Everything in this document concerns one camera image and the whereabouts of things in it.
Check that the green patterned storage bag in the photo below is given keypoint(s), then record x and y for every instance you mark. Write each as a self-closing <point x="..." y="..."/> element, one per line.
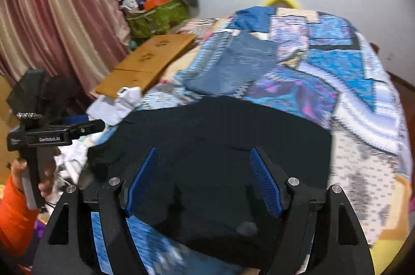
<point x="155" y="18"/>

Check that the patchwork bedspread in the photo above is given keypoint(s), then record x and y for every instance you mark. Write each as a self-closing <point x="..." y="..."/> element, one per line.
<point x="340" y="83"/>

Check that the orange box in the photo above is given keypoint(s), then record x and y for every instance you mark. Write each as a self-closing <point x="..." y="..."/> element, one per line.
<point x="155" y="2"/>

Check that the person's left forearm orange sleeve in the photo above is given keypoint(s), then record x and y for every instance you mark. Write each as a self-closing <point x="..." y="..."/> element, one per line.
<point x="16" y="216"/>

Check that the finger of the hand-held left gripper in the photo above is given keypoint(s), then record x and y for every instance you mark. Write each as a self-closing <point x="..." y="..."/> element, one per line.
<point x="89" y="127"/>
<point x="76" y="119"/>

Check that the wooden folding lap desk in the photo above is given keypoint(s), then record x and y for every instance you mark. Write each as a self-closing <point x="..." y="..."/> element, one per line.
<point x="152" y="51"/>

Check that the black pants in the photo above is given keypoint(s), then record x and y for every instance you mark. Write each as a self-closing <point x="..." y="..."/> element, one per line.
<point x="210" y="148"/>

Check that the dark cloth with rhinestone trim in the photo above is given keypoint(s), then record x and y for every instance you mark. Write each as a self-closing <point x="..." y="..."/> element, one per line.
<point x="42" y="93"/>

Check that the blue denim jeans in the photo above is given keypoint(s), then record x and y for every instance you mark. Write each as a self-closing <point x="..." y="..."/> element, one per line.
<point x="233" y="67"/>

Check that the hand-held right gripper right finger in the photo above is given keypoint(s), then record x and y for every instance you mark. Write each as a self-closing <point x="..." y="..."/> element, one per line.
<point x="266" y="181"/>

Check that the pink and cream striped curtain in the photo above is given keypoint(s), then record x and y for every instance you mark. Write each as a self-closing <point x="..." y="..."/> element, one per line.
<point x="48" y="2"/>

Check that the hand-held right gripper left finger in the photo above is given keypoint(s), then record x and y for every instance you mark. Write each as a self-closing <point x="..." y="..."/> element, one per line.
<point x="139" y="187"/>

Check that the striped bed sheet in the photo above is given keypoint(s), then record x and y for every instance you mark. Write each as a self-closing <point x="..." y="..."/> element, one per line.
<point x="201" y="26"/>

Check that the wooden bed post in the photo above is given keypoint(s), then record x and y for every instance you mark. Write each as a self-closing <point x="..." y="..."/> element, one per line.
<point x="376" y="48"/>

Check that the white crumpled cloth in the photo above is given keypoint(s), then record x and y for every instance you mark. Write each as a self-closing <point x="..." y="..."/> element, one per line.
<point x="110" y="109"/>

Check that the person's left hand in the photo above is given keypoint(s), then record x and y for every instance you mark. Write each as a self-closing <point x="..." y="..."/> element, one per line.
<point x="52" y="171"/>

